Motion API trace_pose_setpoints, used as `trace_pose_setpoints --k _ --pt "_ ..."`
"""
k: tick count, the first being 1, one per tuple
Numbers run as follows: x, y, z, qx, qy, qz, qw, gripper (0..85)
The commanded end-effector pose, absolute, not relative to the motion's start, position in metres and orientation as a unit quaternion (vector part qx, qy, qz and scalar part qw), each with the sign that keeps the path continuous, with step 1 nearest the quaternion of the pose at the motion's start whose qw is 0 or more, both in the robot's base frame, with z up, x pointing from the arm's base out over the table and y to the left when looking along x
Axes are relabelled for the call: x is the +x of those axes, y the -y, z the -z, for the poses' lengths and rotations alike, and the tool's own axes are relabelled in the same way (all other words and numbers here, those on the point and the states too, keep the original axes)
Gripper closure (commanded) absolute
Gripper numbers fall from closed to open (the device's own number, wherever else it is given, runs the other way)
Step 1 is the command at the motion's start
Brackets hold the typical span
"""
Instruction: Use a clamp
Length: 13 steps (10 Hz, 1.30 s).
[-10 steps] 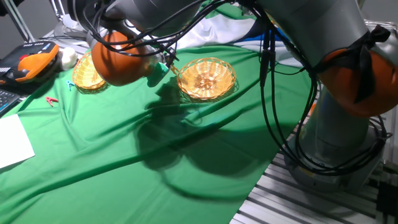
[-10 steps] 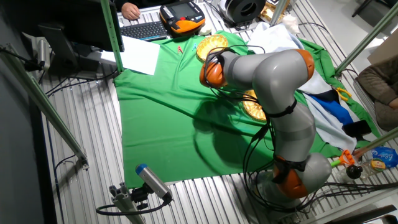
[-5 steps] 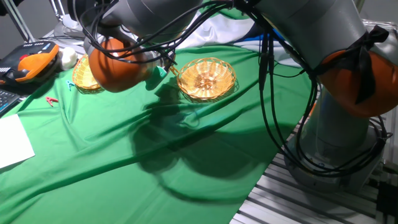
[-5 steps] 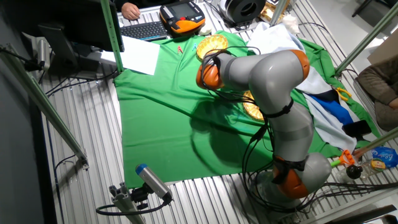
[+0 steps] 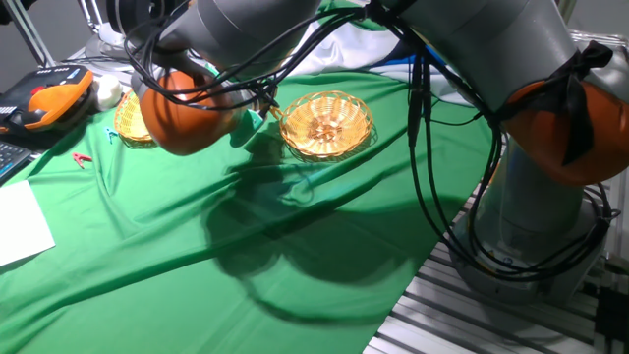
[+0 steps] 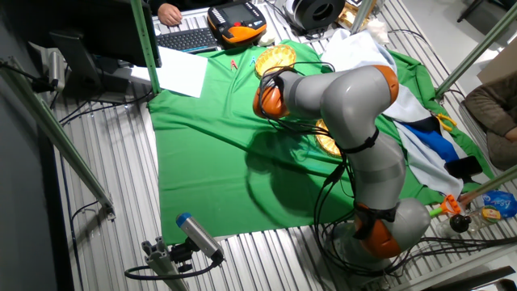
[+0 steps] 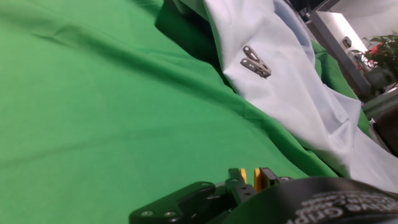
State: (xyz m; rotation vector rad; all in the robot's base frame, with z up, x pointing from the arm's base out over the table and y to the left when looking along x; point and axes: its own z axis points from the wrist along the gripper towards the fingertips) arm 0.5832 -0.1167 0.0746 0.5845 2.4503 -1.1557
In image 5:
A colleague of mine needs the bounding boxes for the yellow wicker basket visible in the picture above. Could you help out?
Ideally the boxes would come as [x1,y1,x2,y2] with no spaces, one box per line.
[278,89,374,159]
[113,88,158,148]

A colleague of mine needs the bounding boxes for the white cloth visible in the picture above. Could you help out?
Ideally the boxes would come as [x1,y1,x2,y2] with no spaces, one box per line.
[284,22,473,107]

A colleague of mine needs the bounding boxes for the blue cloth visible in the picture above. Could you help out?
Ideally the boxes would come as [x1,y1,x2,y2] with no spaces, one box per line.
[382,46,458,68]

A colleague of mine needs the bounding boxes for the green table cloth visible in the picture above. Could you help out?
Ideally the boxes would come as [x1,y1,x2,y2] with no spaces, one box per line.
[0,0,500,354]

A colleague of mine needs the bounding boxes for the white round object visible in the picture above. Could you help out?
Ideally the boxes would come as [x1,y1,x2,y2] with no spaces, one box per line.
[92,73,124,112]

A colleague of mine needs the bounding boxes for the black filament spool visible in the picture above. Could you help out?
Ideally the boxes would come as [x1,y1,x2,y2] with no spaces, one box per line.
[105,0,183,35]

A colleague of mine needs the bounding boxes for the orange black teach pendant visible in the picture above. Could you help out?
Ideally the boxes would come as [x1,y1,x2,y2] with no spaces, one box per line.
[0,64,95,137]

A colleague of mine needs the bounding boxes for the white paper sheet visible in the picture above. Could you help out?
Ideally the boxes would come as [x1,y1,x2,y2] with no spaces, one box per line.
[0,179,57,268]

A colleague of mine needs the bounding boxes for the black keyboard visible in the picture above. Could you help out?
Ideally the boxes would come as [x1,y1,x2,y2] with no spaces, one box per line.
[0,140,34,187]

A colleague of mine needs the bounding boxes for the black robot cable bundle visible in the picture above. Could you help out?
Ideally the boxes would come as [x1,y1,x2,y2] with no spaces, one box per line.
[122,0,620,284]

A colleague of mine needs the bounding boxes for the grey frame post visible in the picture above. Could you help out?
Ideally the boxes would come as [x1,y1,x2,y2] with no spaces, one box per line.
[2,0,56,69]

